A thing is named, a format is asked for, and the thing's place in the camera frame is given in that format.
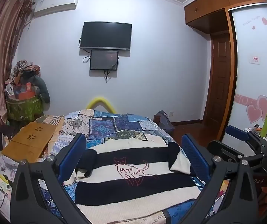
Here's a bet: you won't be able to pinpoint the papers beside bed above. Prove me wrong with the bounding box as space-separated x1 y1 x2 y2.
0 155 18 221

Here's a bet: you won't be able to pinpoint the small black wall monitor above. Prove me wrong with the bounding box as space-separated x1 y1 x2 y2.
89 50 119 71

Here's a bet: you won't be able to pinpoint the brown wooden door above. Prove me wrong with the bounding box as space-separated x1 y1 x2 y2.
203 31 231 128

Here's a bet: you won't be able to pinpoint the black wall television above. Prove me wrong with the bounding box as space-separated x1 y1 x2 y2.
80 21 132 51

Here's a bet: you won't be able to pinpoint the blue patchwork bedspread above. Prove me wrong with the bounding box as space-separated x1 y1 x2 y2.
34 109 232 224

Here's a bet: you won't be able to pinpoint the brown wooden wardrobe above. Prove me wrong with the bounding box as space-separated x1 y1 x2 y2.
184 0 267 141

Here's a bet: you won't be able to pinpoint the green laundry basket with clutter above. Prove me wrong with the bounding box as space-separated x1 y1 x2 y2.
4 60 50 128

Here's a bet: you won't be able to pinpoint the yellow curved headboard tube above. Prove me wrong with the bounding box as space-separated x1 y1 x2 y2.
86 97 117 114

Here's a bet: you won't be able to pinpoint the black and white striped sweater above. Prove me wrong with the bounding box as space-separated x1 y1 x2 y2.
74 138 200 223

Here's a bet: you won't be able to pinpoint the grey bag on floor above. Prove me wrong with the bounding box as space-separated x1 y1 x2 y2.
153 110 175 135

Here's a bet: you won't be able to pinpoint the white air conditioner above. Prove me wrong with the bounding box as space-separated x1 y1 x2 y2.
34 0 78 17

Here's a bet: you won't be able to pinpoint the wooden lap desk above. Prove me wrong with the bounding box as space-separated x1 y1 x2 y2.
1 122 56 163

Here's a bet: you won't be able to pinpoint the white sliding door with hearts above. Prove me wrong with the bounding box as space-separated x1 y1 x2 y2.
221 4 267 143

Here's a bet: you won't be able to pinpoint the green water bottle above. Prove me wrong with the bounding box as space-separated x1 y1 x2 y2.
260 114 267 138

